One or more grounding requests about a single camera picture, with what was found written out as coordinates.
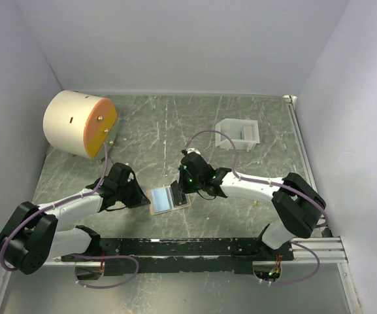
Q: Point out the beige leather card holder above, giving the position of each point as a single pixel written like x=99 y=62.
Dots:
x=161 y=201

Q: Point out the cream cylinder with orange face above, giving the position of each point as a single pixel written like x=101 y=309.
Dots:
x=81 y=124

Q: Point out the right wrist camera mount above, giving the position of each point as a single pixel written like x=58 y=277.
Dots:
x=187 y=151

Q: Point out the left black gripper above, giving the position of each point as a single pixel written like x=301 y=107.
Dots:
x=140 y=198

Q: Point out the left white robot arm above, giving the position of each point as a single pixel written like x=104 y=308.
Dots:
x=37 y=233

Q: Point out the white card tray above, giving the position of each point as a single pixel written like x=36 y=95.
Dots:
x=232 y=128

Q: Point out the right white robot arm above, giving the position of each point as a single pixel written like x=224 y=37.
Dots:
x=298 y=206

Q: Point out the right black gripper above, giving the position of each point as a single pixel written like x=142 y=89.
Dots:
x=182 y=173

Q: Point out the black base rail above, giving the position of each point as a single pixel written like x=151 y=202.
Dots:
x=232 y=254

